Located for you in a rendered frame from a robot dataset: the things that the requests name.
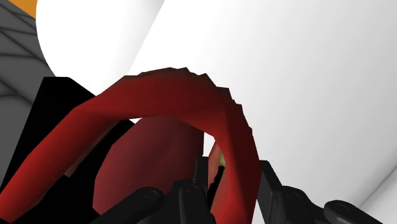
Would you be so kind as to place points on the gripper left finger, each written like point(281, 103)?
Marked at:
point(192, 198)

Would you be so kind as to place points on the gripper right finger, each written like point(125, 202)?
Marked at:
point(279, 204)

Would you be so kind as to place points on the red bowl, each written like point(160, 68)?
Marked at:
point(173, 93)

